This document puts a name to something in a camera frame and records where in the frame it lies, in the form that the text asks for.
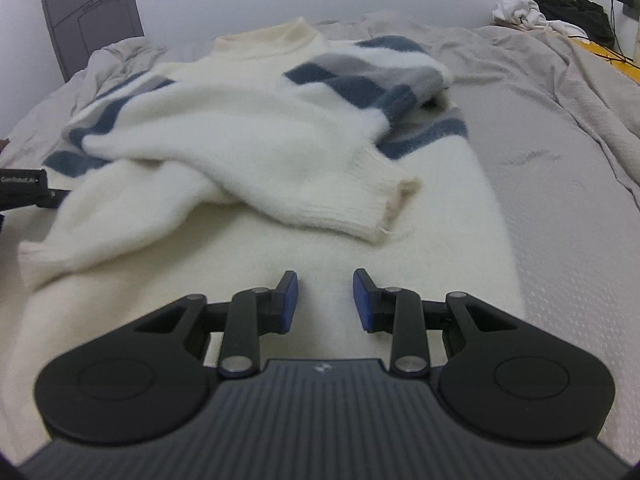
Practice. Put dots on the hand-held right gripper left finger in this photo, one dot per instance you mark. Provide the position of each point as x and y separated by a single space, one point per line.
289 302

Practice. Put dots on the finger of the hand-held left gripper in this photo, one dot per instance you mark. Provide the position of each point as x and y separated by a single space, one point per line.
59 197

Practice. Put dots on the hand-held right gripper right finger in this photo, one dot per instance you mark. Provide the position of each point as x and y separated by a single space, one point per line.
362 302

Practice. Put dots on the cream blue striped sweater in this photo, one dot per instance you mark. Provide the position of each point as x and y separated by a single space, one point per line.
250 125

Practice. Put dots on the grey door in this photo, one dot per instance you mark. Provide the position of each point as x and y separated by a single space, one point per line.
85 15

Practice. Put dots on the grey duvet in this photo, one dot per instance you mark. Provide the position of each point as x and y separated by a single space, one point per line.
550 185

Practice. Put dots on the white cloth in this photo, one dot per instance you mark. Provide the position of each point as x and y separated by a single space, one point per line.
515 10

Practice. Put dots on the yellow pillow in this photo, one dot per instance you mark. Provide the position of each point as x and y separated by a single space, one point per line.
615 60

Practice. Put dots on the black wall charger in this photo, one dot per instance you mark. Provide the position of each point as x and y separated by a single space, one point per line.
629 1

